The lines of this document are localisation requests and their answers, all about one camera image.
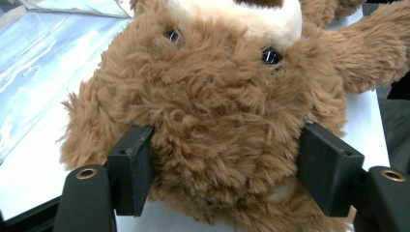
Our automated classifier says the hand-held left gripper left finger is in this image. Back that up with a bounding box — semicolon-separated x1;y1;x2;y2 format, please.
106;125;156;218

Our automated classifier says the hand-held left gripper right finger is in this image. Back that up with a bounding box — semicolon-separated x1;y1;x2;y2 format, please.
295;119;366;218

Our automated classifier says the white table cover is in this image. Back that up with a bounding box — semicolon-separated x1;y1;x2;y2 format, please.
0;6;391;232

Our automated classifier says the brown teddy bear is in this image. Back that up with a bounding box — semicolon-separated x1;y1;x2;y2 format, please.
57;0;410;232

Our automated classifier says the wooden table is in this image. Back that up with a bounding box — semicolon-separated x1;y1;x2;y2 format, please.
0;4;28;30

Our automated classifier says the clear plastic bag cream trim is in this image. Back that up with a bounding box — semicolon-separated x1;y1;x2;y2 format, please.
0;0;133;166

